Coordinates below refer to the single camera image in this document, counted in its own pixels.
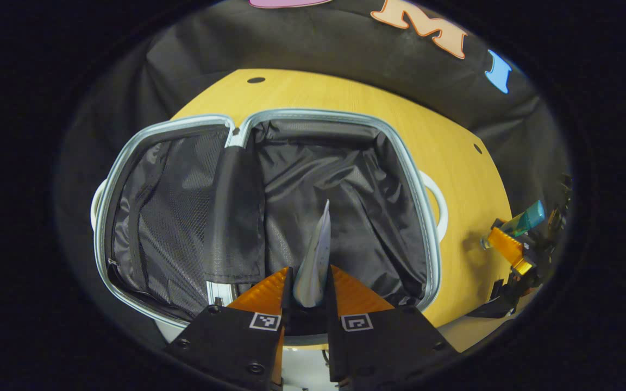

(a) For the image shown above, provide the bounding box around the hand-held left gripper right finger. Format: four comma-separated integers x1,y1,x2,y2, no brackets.
327,265,460,389

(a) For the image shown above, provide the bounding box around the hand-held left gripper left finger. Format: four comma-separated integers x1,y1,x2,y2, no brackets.
164,266,295,390

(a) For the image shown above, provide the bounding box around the white suitcase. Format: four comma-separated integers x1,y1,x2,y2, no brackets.
90,108,449,348

